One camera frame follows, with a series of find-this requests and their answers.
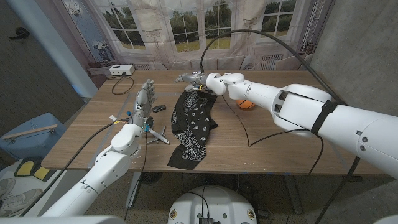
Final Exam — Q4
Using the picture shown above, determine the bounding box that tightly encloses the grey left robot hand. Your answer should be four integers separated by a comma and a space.
131, 78, 158, 128

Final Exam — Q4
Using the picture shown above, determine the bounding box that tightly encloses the black paisley bandana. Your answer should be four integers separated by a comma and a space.
167, 88, 219, 171

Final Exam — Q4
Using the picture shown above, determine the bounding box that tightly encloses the printed window backdrop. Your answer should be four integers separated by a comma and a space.
60, 0, 335, 72

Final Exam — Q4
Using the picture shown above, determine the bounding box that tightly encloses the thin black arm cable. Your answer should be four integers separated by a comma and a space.
221, 95, 325, 187
123, 132, 149, 220

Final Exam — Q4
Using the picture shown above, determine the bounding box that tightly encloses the grey white sneaker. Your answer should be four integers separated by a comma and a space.
0, 188, 43, 218
0, 177, 16, 200

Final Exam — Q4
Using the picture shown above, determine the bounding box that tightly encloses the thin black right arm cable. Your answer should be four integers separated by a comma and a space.
221, 95, 325, 187

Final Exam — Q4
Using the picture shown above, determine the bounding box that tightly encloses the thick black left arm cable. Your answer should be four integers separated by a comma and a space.
20, 119, 130, 217

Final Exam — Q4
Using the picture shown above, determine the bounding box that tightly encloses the yellow and black pad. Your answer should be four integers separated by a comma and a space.
14, 157, 50, 182

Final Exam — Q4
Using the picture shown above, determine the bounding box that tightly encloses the white pillar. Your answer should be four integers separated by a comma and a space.
6, 0, 99, 99

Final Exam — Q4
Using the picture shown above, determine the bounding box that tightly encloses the wooden bar handle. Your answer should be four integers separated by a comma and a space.
2, 124, 58, 141

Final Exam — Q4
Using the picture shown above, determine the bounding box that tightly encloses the blue storage bin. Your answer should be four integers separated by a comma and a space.
0, 112, 68, 161

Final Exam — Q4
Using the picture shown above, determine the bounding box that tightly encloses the white toy airplane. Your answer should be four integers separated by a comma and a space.
146, 124, 170, 145

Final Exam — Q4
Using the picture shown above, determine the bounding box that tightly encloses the white power box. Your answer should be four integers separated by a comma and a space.
109, 64, 136, 77

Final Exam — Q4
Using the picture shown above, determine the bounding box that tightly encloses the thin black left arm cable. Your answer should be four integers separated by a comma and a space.
123, 132, 149, 220

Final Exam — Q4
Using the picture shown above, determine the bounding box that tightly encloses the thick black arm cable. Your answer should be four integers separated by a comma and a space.
20, 119, 130, 217
199, 29, 363, 224

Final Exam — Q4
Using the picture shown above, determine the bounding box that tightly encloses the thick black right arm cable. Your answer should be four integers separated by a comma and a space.
199, 29, 363, 224

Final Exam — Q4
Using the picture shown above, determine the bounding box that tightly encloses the black torso cable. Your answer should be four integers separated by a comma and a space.
186, 185, 210, 218

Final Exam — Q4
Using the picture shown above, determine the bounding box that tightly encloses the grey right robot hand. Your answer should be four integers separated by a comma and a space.
174, 71, 209, 93

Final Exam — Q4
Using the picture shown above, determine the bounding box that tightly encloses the thin black looped cable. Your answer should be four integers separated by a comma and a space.
111, 74, 135, 96

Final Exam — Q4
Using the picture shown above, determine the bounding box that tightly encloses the grey table leg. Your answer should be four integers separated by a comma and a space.
125, 171, 142, 209
283, 174, 304, 215

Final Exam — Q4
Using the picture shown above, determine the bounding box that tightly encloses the white robot torso base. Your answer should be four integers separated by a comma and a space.
167, 185, 258, 224

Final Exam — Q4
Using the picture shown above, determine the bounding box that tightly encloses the small orange basketball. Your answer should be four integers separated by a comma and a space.
235, 98, 256, 110

